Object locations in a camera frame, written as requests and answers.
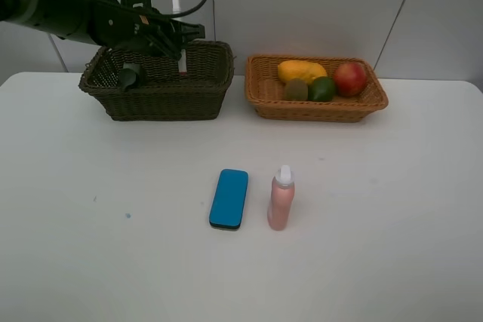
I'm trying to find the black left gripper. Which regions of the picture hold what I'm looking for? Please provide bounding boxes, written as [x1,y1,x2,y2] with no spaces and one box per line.
[88,0,205,60]

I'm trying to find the white marker pink caps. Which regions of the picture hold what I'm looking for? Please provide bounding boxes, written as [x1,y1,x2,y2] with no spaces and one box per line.
[171,0,189,75]

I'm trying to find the dark green pump bottle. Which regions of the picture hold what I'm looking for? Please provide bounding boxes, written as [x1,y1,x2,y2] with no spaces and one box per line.
[118,63,142,92]

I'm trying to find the yellow mango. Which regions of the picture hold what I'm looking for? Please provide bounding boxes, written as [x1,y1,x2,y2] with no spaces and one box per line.
[278,60,328,85]

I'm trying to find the brown kiwi fruit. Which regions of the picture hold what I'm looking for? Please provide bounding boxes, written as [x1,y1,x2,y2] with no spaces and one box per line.
[284,78,309,102]

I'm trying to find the green avocado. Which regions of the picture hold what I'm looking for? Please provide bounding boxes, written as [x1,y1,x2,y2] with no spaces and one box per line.
[308,76,337,103]

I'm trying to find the blue whiteboard eraser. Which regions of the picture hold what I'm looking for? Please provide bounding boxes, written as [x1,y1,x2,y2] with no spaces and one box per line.
[208,169,249,230]

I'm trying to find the red pomegranate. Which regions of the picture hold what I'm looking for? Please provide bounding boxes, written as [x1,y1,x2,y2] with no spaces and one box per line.
[333,62,368,97]

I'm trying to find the pink bottle white cap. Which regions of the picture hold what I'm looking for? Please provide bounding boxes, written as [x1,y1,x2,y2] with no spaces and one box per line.
[267,165,295,231]

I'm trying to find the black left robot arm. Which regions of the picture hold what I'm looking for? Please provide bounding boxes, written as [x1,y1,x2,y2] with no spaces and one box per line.
[1,0,207,60]

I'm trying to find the dark brown wicker basket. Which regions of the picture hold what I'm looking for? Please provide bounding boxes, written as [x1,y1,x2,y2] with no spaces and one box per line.
[79,41,234,121]

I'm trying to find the orange wicker basket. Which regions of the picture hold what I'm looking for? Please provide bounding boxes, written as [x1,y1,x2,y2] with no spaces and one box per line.
[245,54,389,123]

